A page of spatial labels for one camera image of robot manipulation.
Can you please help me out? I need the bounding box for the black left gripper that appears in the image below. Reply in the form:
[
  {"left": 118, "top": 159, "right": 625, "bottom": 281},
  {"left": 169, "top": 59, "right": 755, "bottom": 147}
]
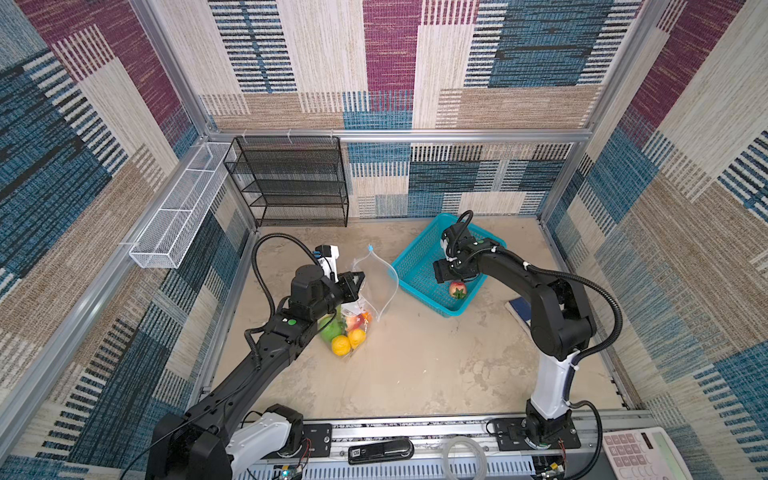
[{"left": 308, "top": 270, "right": 363, "bottom": 324}]

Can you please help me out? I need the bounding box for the red yellow toy apple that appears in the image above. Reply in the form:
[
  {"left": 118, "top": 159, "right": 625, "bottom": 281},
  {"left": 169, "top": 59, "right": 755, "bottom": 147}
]
[{"left": 449, "top": 281, "right": 468, "bottom": 300}]

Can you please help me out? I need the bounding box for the light green toy pear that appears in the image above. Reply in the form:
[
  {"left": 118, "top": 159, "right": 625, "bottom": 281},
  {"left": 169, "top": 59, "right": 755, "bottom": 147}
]
[{"left": 318, "top": 315, "right": 345, "bottom": 344}]

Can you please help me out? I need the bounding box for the clear zip top bag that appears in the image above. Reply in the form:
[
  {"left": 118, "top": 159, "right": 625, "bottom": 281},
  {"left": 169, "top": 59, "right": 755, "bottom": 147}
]
[{"left": 327, "top": 245, "right": 399, "bottom": 358}]

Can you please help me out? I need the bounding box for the teal plastic basket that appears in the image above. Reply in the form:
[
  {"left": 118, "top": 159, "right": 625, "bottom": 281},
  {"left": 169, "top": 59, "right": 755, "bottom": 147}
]
[{"left": 393, "top": 213, "right": 487, "bottom": 317}]

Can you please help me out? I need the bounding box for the yellow toy lemon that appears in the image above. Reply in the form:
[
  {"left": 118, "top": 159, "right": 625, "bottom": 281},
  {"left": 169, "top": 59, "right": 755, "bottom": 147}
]
[{"left": 347, "top": 328, "right": 366, "bottom": 350}]

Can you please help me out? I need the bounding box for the yellow toy pear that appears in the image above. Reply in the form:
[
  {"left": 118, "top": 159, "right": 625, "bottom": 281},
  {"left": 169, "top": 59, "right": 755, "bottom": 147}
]
[{"left": 331, "top": 335, "right": 352, "bottom": 357}]

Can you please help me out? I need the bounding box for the red toy strawberry fruit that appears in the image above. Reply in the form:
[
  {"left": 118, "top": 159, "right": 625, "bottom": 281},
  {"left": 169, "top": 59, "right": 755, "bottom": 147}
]
[{"left": 345, "top": 314, "right": 358, "bottom": 332}]

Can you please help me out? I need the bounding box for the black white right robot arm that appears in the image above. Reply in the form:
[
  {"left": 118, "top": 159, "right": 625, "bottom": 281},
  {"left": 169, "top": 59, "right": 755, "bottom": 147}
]
[{"left": 433, "top": 222, "right": 596, "bottom": 449}]

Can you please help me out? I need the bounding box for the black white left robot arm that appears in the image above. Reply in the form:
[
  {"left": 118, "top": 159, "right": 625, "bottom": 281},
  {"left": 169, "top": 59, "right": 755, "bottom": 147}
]
[{"left": 146, "top": 265, "right": 365, "bottom": 479}]

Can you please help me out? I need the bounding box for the blue booklet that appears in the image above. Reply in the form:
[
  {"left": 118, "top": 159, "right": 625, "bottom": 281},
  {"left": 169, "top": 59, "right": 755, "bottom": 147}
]
[{"left": 505, "top": 297, "right": 532, "bottom": 337}]

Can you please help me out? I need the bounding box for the black remote device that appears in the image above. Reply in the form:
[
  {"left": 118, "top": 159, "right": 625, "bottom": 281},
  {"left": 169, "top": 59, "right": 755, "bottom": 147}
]
[{"left": 347, "top": 437, "right": 415, "bottom": 465}]

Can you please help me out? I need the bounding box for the clear tube coil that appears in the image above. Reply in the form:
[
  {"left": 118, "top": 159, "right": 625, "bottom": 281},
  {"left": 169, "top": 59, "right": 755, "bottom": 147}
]
[{"left": 441, "top": 436, "right": 488, "bottom": 480}]

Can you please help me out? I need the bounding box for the white calculator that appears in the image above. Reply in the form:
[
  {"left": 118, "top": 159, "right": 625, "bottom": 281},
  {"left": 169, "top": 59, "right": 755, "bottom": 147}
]
[{"left": 602, "top": 427, "right": 693, "bottom": 480}]

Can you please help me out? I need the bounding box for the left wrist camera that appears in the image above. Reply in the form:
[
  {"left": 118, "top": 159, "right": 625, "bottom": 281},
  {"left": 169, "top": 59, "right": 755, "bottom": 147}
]
[{"left": 314, "top": 244, "right": 339, "bottom": 282}]

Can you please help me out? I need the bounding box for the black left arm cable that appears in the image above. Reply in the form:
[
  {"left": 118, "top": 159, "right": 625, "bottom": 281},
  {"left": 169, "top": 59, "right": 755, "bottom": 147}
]
[{"left": 250, "top": 233, "right": 322, "bottom": 313}]

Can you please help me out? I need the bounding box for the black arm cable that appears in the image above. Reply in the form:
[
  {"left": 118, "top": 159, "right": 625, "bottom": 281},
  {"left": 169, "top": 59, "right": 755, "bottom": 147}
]
[
  {"left": 527, "top": 266, "right": 624, "bottom": 367},
  {"left": 250, "top": 233, "right": 322, "bottom": 313}
]

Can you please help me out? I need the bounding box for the black wire mesh shelf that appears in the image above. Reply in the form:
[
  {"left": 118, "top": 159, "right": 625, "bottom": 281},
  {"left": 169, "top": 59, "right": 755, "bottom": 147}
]
[{"left": 223, "top": 136, "right": 349, "bottom": 227}]

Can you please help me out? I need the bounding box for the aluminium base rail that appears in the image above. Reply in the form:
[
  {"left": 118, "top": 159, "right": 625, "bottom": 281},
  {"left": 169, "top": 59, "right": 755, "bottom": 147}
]
[{"left": 233, "top": 409, "right": 658, "bottom": 480}]

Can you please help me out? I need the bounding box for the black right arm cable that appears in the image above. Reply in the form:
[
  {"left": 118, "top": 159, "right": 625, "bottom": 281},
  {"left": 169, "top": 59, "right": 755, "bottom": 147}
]
[{"left": 527, "top": 266, "right": 624, "bottom": 367}]

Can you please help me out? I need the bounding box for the white wire mesh tray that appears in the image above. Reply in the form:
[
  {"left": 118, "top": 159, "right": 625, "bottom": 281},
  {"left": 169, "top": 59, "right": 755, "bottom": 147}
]
[{"left": 129, "top": 142, "right": 229, "bottom": 269}]

